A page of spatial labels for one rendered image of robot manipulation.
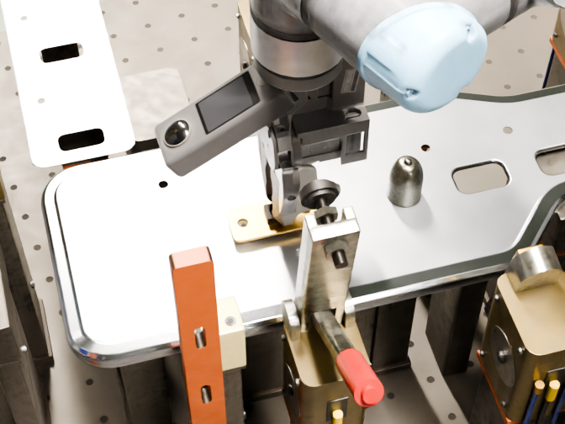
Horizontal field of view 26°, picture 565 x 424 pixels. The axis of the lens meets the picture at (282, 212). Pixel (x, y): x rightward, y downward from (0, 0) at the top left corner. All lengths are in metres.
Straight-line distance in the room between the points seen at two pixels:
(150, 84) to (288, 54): 0.38
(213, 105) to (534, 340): 0.32
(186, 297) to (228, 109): 0.17
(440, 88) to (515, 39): 0.92
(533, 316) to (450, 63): 0.28
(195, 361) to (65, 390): 0.44
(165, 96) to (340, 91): 0.32
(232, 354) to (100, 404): 0.39
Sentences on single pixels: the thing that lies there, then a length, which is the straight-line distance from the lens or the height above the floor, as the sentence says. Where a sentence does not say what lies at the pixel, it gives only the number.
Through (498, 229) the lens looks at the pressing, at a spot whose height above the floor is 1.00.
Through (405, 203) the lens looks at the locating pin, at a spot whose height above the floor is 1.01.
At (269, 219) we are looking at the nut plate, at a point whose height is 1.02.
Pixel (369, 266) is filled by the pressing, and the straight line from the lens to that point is 1.10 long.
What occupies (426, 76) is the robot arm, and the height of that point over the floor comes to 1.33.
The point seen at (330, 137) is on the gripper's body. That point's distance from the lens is 1.00.
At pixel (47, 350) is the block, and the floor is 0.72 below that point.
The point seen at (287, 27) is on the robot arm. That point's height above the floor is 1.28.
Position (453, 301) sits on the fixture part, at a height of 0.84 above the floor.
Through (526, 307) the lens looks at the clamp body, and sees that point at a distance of 1.01.
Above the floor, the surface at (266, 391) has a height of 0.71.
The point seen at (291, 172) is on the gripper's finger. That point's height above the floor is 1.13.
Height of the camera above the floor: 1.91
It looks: 53 degrees down
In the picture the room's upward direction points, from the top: straight up
